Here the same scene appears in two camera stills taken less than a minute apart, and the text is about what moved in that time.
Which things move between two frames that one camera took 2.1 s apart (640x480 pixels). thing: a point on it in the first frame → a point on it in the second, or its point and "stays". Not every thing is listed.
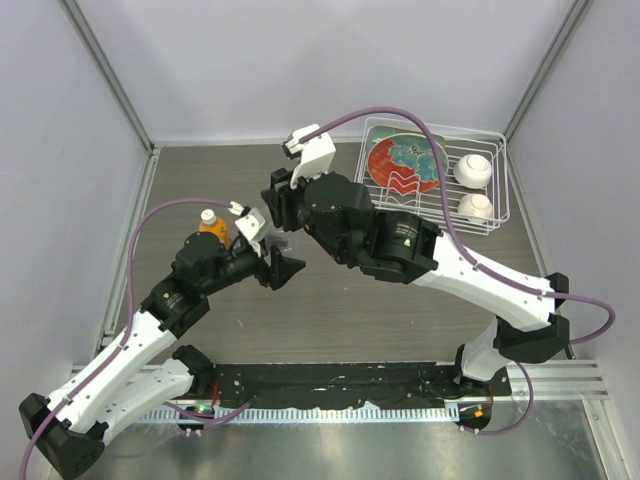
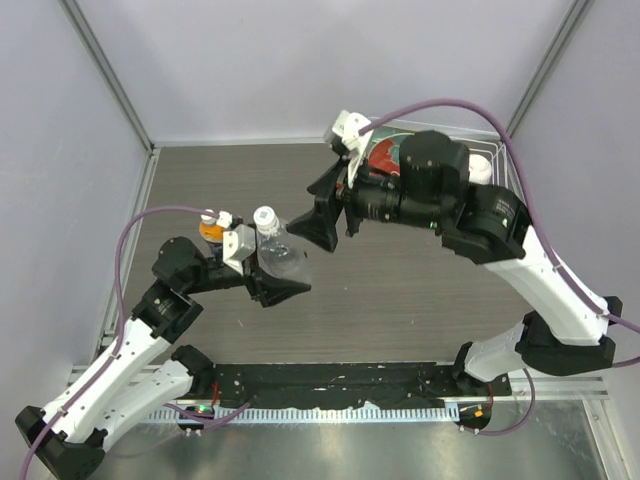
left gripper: (278, 268) → (269, 289)
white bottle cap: (208, 216) stays
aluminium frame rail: (557, 380) stays
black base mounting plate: (317, 385) stays
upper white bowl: (472, 171) stays
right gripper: (280, 200) → (333, 194)
